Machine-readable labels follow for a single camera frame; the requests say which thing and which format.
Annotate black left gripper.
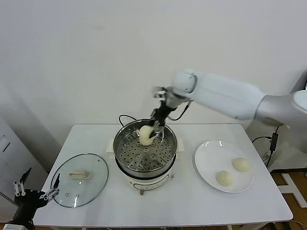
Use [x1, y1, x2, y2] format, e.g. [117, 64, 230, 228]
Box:
[13, 167, 61, 208]

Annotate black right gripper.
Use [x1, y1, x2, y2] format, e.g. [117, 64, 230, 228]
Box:
[148, 100, 177, 141]

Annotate stainless steel steamer basket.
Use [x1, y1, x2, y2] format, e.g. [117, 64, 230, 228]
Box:
[112, 119, 178, 175]

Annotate cream electric cooker base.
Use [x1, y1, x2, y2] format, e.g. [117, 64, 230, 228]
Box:
[106, 138, 185, 196]

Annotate white round plate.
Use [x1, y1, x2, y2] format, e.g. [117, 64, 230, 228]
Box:
[194, 140, 255, 194]

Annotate black adapter hub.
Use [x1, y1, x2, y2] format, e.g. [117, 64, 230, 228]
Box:
[270, 133, 279, 152]

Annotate laptop computer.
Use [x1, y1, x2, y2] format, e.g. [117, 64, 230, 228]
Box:
[291, 70, 307, 96]

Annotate black cooker power cable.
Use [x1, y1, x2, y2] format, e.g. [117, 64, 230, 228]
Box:
[118, 114, 140, 127]

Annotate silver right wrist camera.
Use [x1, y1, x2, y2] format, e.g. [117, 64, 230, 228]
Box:
[152, 85, 168, 99]

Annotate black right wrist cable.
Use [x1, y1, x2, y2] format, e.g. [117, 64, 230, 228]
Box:
[167, 102, 193, 120]

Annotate glass lid with cream handle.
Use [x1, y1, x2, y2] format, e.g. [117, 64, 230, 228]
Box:
[50, 153, 109, 208]

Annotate black cable in hub side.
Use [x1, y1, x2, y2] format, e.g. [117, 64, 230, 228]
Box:
[251, 136, 272, 144]

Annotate black cable below hub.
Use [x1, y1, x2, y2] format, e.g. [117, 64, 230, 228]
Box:
[266, 150, 274, 168]

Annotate white metal floor frame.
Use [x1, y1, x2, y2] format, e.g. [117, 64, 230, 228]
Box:
[280, 172, 307, 209]

